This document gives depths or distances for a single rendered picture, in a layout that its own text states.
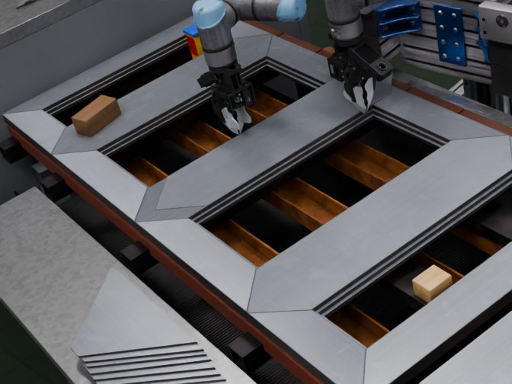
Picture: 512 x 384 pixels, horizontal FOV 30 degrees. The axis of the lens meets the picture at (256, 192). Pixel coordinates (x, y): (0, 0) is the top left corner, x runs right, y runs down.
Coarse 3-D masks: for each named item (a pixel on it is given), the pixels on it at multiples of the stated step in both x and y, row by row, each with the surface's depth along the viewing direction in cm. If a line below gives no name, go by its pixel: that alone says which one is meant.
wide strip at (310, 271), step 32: (448, 160) 211; (480, 160) 208; (384, 192) 207; (416, 192) 204; (448, 192) 202; (352, 224) 200; (384, 224) 198; (416, 224) 196; (288, 256) 196; (320, 256) 194; (352, 256) 192; (384, 256) 190; (256, 288) 190; (288, 288) 188; (320, 288) 186
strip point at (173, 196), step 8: (168, 184) 227; (176, 184) 226; (168, 192) 224; (176, 192) 223; (184, 192) 223; (160, 200) 222; (168, 200) 221; (176, 200) 221; (184, 200) 220; (192, 200) 219; (200, 200) 219; (160, 208) 220; (168, 208) 219
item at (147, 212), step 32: (256, 64) 267; (160, 128) 254; (352, 128) 233; (416, 128) 225; (288, 160) 226; (96, 192) 232; (160, 192) 225; (480, 192) 200; (448, 224) 196; (352, 288) 186; (256, 320) 183; (480, 320) 173; (288, 352) 178
